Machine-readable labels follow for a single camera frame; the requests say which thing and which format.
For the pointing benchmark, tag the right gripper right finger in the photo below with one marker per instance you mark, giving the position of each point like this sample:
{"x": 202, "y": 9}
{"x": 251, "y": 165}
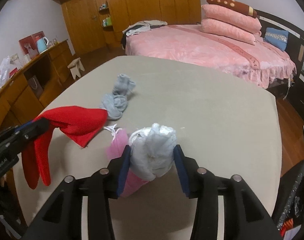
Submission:
{"x": 245, "y": 217}

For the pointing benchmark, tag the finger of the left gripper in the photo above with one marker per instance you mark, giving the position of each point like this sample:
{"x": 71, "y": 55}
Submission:
{"x": 23, "y": 138}
{"x": 25, "y": 127}

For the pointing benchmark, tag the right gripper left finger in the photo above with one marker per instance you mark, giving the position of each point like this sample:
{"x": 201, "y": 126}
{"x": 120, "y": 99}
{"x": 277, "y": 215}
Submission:
{"x": 60, "y": 216}

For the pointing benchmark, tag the orange foam mesh sheet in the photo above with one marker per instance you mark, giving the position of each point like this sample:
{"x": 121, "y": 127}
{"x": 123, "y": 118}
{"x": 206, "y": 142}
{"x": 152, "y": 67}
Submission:
{"x": 287, "y": 225}

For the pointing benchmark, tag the pink sock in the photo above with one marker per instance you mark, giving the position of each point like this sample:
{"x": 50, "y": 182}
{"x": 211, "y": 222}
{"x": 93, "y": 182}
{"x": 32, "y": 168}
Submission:
{"x": 119, "y": 148}

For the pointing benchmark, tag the white cloth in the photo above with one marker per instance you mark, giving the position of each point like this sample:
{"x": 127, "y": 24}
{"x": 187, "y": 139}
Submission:
{"x": 152, "y": 151}

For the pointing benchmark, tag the black lined trash bin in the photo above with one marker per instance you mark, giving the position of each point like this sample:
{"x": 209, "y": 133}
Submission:
{"x": 290, "y": 200}

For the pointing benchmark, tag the wooden sideboard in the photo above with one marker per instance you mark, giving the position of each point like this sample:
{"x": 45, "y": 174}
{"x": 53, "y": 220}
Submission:
{"x": 35, "y": 86}

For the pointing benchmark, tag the white plastic bag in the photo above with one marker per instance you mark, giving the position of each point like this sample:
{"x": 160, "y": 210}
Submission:
{"x": 4, "y": 71}

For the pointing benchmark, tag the small white wooden stool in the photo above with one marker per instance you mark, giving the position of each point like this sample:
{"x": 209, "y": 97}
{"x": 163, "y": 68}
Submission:
{"x": 76, "y": 67}

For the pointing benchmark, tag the light blue kettle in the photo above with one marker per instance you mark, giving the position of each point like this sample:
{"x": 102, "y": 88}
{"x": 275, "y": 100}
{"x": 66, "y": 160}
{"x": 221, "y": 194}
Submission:
{"x": 42, "y": 44}

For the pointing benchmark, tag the grey sock pair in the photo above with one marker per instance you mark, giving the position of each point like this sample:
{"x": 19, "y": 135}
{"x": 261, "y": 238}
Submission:
{"x": 116, "y": 102}

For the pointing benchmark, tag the wooden wardrobe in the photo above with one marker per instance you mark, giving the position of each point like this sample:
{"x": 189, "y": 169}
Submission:
{"x": 94, "y": 24}

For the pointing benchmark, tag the black white nightstand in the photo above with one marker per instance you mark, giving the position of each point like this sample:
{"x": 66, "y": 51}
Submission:
{"x": 296, "y": 95}

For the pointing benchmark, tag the clothes pile on bed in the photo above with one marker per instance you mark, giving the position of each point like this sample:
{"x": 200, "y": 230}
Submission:
{"x": 140, "y": 27}

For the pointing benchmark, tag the pink covered bed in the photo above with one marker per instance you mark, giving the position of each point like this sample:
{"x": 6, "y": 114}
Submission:
{"x": 261, "y": 63}

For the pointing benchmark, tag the black bed headboard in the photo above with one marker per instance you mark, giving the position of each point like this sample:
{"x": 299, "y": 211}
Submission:
{"x": 295, "y": 45}

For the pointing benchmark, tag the blue cushion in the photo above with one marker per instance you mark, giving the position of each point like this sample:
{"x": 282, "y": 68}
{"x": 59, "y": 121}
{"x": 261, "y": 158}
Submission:
{"x": 276, "y": 37}

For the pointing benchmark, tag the lower pink pillow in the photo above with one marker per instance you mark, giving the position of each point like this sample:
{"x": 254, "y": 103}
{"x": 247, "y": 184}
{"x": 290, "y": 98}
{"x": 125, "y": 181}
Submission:
{"x": 227, "y": 31}

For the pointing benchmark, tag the pink pillow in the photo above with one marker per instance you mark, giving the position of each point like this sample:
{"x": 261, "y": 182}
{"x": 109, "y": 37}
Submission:
{"x": 227, "y": 31}
{"x": 218, "y": 17}

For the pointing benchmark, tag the upper pink pillow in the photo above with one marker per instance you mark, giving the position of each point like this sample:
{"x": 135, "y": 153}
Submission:
{"x": 218, "y": 17}

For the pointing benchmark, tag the brown dotted bolster pillow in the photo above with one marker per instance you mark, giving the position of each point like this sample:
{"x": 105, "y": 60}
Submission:
{"x": 235, "y": 6}

